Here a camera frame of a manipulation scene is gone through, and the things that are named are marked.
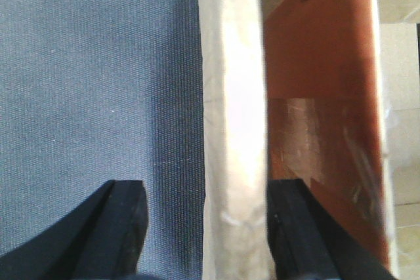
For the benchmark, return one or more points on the blue fabric mat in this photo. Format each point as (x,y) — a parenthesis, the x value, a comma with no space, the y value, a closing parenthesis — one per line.
(94,90)

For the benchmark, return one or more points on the large brown cardboard box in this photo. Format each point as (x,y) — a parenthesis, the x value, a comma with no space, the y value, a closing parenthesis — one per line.
(298,94)

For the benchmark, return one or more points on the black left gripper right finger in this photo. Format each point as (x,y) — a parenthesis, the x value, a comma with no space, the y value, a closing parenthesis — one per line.
(307,243)

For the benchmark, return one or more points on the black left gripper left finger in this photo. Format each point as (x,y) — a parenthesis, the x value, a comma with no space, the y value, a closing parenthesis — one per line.
(102,238)

